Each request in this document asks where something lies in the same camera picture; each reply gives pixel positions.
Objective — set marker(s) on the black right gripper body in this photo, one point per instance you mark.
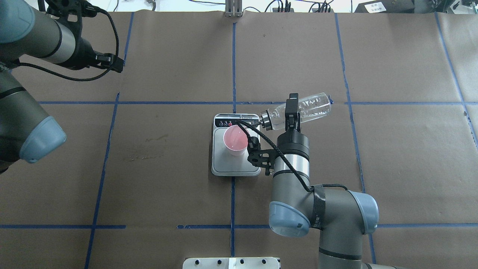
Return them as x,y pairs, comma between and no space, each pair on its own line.
293,142

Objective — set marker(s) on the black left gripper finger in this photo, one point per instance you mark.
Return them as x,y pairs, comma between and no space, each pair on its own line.
116,64

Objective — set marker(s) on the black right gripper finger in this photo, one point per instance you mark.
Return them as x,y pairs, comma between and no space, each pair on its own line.
292,113

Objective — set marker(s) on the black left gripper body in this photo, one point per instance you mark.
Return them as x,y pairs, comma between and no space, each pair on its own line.
83,54

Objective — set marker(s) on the clear glass sauce bottle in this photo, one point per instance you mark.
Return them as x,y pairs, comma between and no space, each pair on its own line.
308,108

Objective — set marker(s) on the pink paper cup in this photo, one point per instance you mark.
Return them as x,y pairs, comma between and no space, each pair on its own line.
235,140

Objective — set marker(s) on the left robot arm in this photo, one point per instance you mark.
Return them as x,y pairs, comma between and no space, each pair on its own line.
46,38

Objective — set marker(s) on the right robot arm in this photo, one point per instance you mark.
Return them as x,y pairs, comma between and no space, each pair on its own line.
342,216

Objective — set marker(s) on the digital kitchen scale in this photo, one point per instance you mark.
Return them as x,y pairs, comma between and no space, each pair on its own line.
223,163

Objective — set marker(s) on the brown paper table cover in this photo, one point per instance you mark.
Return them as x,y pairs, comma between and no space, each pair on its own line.
132,187

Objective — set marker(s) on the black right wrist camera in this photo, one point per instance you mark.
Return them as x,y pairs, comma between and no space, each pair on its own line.
261,158

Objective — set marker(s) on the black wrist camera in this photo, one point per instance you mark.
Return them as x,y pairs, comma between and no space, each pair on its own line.
261,158
65,8

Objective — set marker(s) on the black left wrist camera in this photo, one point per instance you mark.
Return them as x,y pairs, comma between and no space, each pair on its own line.
65,8

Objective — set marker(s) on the aluminium frame post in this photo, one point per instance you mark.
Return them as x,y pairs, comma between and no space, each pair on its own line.
233,8

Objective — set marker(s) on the white mounting base plate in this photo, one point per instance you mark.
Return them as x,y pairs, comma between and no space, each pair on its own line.
232,263

